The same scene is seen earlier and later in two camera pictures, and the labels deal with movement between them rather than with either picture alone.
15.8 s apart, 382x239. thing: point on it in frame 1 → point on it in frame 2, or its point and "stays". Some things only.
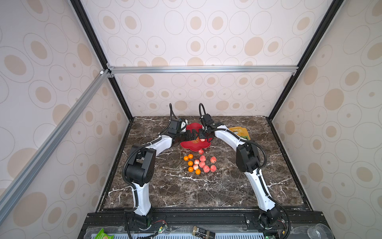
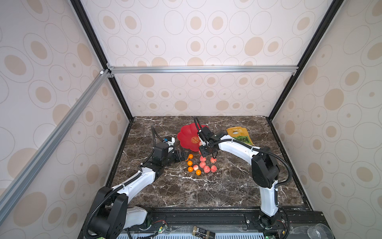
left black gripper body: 183,137 → 174,157
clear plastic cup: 320,231 stays
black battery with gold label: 202,233 stays
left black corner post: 89,31 stays
